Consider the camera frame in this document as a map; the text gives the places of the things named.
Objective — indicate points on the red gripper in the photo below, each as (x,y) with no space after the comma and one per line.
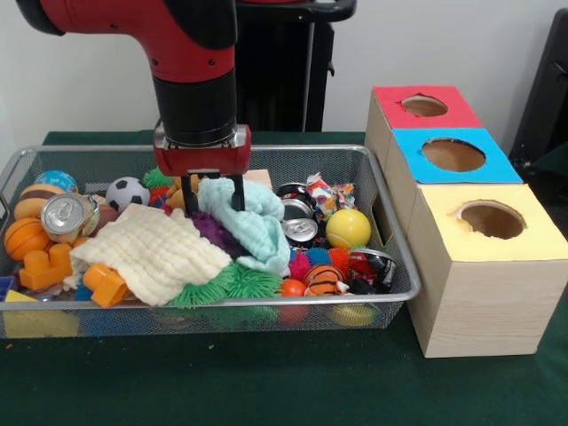
(199,160)

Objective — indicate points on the light blue knitted cloth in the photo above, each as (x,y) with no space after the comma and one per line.
(257,222)

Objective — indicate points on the cream knitted cloth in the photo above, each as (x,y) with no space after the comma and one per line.
(151,257)

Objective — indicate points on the orange plastic building block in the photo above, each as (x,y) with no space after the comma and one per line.
(106,284)

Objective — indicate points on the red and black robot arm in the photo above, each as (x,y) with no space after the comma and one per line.
(191,53)

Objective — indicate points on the silver mesh bin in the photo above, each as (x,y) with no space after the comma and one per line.
(222,326)

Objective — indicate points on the wooden box with three holes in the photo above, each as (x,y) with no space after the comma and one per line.
(488,302)

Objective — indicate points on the purple spiky toy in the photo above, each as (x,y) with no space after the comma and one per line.
(213,231)

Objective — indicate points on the small soccer ball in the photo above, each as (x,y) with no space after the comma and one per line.
(127,193)

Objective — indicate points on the large green spiky ball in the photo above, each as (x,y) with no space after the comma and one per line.
(199,290)

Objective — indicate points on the yellow ball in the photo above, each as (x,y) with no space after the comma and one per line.
(348,228)

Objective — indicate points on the silver drink can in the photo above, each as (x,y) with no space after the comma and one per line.
(68,217)

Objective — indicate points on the long orange building block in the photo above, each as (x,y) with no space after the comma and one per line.
(44,270)

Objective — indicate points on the orange toy basketball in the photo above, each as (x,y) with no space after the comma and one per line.
(24,239)

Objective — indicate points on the dark green table cloth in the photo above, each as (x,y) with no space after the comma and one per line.
(266,386)
(554,166)

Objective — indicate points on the black stand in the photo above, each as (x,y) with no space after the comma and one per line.
(546,89)

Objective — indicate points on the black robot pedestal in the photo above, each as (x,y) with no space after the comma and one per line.
(284,66)

